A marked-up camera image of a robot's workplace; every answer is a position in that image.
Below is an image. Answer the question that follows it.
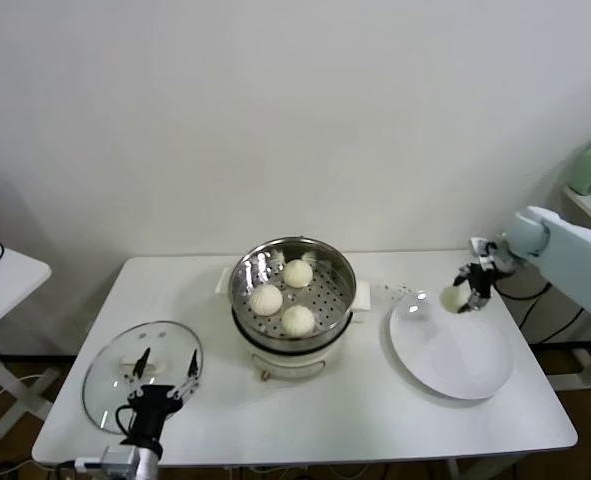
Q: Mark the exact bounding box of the white steamed baozi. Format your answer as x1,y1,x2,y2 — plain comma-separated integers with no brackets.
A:
249,284,284,317
279,304,317,339
439,284,471,315
282,259,314,290

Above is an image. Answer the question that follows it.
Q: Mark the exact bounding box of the glass pot lid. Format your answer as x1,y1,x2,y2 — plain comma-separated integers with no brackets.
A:
81,320,205,435

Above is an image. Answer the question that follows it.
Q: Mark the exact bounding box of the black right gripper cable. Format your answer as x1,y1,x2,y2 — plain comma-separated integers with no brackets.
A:
489,277,551,302

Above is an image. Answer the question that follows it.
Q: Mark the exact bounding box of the white round plate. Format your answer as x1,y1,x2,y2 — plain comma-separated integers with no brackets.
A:
387,289,515,401

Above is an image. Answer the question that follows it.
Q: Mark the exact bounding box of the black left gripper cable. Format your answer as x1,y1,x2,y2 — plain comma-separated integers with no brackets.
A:
114,403,141,444

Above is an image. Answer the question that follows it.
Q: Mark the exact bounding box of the stainless steel steamer basket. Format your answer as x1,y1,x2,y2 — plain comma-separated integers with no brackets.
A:
227,237,357,354

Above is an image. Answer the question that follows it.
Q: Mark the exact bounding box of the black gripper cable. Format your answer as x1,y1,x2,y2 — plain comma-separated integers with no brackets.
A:
489,277,551,302
114,403,141,444

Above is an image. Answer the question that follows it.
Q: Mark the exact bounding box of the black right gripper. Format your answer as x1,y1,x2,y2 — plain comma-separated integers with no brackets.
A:
451,261,497,315

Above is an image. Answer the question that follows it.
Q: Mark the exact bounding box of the white floor cable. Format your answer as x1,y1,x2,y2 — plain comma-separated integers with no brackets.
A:
0,372,49,406

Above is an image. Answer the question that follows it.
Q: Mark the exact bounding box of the white side table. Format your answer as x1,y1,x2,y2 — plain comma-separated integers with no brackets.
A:
0,234,54,441

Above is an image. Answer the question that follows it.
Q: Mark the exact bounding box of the white electric cooking pot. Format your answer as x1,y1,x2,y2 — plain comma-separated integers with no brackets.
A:
216,267,372,384

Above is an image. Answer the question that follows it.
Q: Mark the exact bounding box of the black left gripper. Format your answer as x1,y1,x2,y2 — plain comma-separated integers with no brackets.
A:
121,347,201,447

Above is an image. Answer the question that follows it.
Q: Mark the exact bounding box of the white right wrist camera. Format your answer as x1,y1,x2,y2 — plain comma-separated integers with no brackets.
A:
469,237,500,267

